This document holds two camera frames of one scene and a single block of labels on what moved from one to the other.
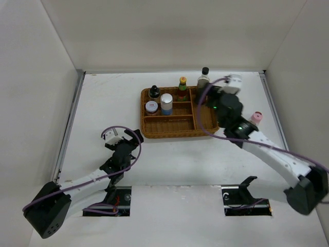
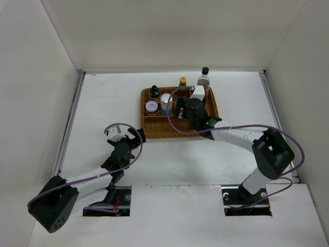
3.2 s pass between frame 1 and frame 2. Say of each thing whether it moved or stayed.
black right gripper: moved
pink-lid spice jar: moved
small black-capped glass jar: stayed
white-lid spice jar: stayed
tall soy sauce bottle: stayed
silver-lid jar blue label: stayed
